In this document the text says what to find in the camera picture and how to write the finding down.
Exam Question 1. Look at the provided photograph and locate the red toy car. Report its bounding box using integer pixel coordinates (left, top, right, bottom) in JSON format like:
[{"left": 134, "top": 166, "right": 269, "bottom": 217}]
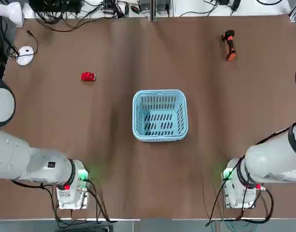
[{"left": 80, "top": 72, "right": 97, "bottom": 84}]

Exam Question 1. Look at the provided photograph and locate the orange black barcode scanner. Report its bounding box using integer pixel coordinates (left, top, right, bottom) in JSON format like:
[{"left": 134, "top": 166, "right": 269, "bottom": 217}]
[{"left": 221, "top": 29, "right": 237, "bottom": 62}]

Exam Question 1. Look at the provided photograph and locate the light blue plastic basket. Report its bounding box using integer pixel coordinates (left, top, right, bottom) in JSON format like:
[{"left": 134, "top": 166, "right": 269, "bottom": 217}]
[{"left": 132, "top": 89, "right": 190, "bottom": 143}]

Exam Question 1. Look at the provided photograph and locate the white desk lamp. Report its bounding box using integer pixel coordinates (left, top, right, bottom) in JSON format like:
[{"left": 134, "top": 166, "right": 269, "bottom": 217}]
[{"left": 0, "top": 1, "right": 36, "bottom": 66}]

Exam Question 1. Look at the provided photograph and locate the black computer monitor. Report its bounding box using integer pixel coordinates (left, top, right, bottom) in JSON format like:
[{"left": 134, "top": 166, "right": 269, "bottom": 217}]
[{"left": 28, "top": 0, "right": 82, "bottom": 14}]

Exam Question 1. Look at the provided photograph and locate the aluminium frame post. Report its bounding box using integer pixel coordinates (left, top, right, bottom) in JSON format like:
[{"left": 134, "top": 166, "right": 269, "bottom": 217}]
[{"left": 149, "top": 0, "right": 159, "bottom": 22}]

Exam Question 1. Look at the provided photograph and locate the black cable hub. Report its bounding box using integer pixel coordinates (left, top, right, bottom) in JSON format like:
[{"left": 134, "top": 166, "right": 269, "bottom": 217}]
[{"left": 102, "top": 3, "right": 139, "bottom": 17}]

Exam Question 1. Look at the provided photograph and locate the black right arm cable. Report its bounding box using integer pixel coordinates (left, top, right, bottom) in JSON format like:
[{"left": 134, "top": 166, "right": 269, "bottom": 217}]
[{"left": 205, "top": 129, "right": 275, "bottom": 228}]

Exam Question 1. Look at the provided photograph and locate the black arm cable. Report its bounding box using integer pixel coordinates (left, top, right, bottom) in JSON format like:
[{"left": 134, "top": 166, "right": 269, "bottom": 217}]
[
  {"left": 205, "top": 129, "right": 275, "bottom": 228},
  {"left": 10, "top": 177, "right": 118, "bottom": 224}
]

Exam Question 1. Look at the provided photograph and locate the long black cable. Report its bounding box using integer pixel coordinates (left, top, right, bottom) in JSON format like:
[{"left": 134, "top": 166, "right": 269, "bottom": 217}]
[{"left": 33, "top": 11, "right": 95, "bottom": 33}]

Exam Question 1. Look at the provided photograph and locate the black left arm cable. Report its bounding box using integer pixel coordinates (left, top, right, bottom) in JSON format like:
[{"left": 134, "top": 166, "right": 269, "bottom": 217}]
[{"left": 10, "top": 177, "right": 118, "bottom": 224}]

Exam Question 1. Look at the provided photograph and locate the black lamp cable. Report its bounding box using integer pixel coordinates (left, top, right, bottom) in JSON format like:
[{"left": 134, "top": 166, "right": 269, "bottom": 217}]
[{"left": 26, "top": 29, "right": 39, "bottom": 58}]

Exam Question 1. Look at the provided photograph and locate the aluminium frame rail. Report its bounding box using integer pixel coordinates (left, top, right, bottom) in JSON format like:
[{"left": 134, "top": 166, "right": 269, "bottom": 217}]
[{"left": 288, "top": 0, "right": 296, "bottom": 23}]

